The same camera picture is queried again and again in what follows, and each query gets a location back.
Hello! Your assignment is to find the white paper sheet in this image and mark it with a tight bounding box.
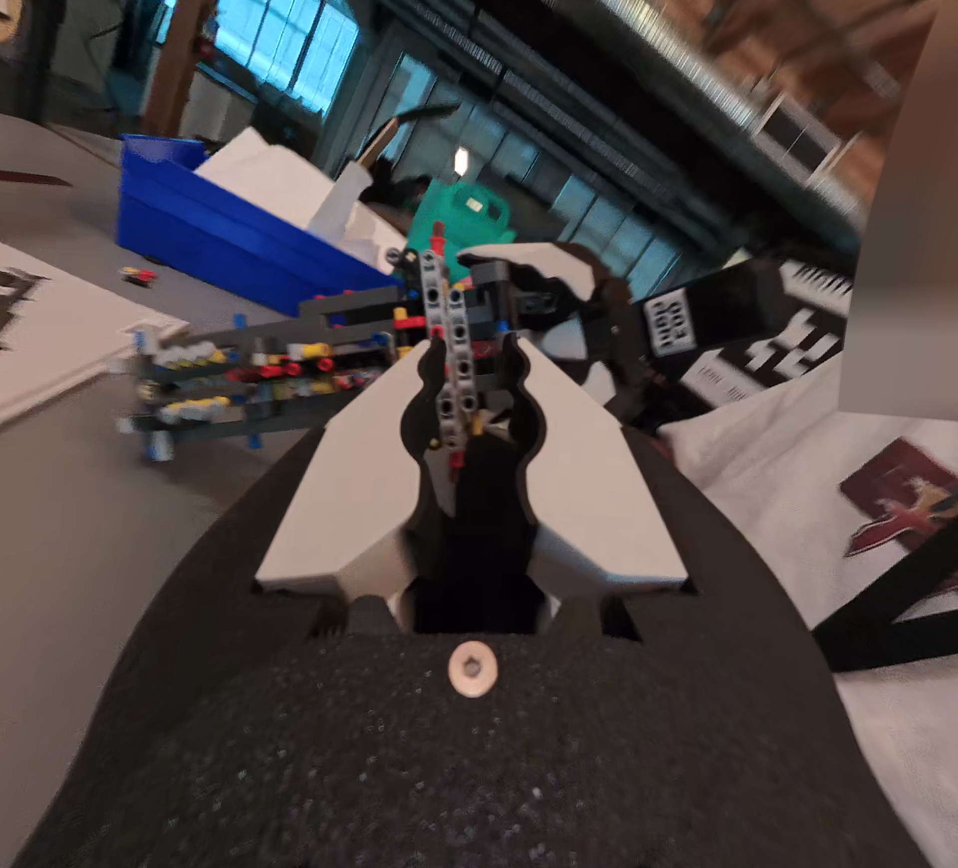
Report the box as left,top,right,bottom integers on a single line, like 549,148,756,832
193,126,411,272

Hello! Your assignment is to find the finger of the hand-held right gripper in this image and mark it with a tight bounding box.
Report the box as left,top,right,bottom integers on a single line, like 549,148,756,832
537,316,624,407
455,243,601,291

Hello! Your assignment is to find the black strap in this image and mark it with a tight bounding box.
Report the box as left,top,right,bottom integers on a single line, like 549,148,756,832
812,524,958,674

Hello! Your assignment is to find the green plastic bin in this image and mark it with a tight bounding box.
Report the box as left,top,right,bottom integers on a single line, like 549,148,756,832
408,180,519,285

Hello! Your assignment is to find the grey lego car chassis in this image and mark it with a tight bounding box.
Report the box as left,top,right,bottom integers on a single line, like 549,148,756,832
116,220,561,483

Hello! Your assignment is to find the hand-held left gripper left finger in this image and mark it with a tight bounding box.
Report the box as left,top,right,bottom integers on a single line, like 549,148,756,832
256,340,435,631

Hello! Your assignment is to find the person in white shirt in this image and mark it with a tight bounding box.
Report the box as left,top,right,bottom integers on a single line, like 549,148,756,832
657,359,958,868

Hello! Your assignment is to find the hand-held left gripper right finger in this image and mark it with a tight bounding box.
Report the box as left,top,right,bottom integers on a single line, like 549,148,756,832
503,333,690,631

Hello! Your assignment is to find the brown wooden post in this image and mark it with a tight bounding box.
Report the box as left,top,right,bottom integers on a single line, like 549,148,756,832
141,0,242,137

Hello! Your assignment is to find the blue plastic bin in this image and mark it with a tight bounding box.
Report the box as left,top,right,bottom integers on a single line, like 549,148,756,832
116,133,403,319

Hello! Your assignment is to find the lego instruction booklet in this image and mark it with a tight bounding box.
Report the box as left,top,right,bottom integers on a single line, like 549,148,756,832
0,241,190,428

